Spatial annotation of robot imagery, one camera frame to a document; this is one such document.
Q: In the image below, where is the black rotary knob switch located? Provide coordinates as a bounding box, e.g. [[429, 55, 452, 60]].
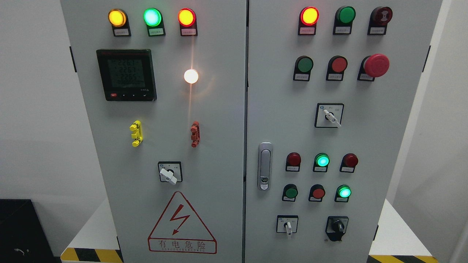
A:
[[325, 216, 349, 242]]

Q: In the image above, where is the yellow terminal connector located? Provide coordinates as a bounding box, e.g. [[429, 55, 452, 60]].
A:
[[130, 120, 143, 148]]

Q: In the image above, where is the grey right cabinet door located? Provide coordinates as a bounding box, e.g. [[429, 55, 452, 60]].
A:
[[245, 0, 442, 263]]

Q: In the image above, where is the green lit lamp middle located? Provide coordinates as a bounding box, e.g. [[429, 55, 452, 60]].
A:
[[313, 153, 330, 172]]

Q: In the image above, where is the red terminal connector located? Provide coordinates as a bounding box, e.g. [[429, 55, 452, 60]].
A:
[[190, 121, 200, 148]]

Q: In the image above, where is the red lit lamp top right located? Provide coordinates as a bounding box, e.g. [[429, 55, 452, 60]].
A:
[[298, 6, 320, 35]]

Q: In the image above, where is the grey cabinet door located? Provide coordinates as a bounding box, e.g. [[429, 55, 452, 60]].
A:
[[245, 0, 442, 263], [61, 0, 247, 263]]

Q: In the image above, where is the white selector switch upper right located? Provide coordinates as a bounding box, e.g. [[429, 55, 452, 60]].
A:
[[314, 103, 344, 128]]

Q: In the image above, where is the green push button upper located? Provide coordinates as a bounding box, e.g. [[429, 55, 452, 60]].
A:
[[293, 56, 314, 81]]

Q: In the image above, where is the black digital power meter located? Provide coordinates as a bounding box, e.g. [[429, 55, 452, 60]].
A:
[[96, 49, 157, 102]]

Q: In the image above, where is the green push button lower left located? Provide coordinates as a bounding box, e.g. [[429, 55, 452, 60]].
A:
[[282, 184, 299, 202]]

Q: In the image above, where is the red push button lower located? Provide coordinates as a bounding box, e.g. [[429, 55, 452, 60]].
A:
[[309, 184, 326, 202]]

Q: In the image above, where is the dark red lamp middle left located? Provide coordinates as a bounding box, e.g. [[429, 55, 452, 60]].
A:
[[285, 152, 302, 172]]

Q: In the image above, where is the red lit lamp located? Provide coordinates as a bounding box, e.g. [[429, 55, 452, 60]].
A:
[[298, 6, 320, 35], [178, 7, 198, 36]]

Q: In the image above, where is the yellow indicator lamp top left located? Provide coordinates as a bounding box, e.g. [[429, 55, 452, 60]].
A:
[[107, 8, 131, 37]]

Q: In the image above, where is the white selector switch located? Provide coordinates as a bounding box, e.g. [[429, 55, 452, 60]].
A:
[[314, 103, 344, 128], [276, 215, 299, 237]]

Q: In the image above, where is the silver door latch handle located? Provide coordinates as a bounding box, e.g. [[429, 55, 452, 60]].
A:
[[257, 142, 273, 190]]

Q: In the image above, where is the red emergency stop mushroom button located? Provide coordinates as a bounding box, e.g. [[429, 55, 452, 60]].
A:
[[356, 53, 390, 82]]

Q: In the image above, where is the red push button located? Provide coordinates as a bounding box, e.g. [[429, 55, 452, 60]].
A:
[[326, 56, 348, 81], [309, 184, 326, 202]]

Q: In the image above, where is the red lit lamp top left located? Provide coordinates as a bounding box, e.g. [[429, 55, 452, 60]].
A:
[[178, 7, 198, 36]]

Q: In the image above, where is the grey left cabinet door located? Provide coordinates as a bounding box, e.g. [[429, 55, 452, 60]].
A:
[[61, 0, 247, 263]]

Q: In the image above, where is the green push button lower right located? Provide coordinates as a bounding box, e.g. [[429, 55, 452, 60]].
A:
[[334, 184, 352, 203]]

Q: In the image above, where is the red lamp middle right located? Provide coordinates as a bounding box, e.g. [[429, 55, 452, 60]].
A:
[[340, 153, 358, 173]]

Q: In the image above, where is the black box lower left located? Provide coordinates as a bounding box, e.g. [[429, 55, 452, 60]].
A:
[[0, 199, 55, 263]]

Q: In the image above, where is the dark red buzzer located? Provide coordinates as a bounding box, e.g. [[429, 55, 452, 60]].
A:
[[367, 6, 393, 35]]

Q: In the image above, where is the white lit indicator lamp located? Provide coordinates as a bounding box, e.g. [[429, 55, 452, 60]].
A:
[[184, 69, 199, 84]]

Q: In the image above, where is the red electric hazard warning sticker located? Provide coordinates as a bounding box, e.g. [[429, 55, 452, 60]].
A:
[[148, 191, 217, 254]]

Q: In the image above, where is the green indicator lamp top left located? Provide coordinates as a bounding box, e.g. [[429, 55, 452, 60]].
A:
[[143, 8, 166, 37]]

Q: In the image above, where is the green push button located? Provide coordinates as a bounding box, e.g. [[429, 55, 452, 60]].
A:
[[282, 184, 299, 202], [293, 56, 314, 81], [334, 184, 352, 203]]

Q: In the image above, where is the red push button upper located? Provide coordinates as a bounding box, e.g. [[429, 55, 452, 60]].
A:
[[326, 56, 348, 81]]

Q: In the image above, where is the white selector switch left door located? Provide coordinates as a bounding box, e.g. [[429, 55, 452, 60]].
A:
[[158, 161, 183, 185]]

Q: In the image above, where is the white selector switch lower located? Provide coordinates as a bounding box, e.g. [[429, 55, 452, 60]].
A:
[[276, 215, 299, 237]]

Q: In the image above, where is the green lamp top right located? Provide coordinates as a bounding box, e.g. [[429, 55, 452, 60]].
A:
[[333, 5, 356, 35]]

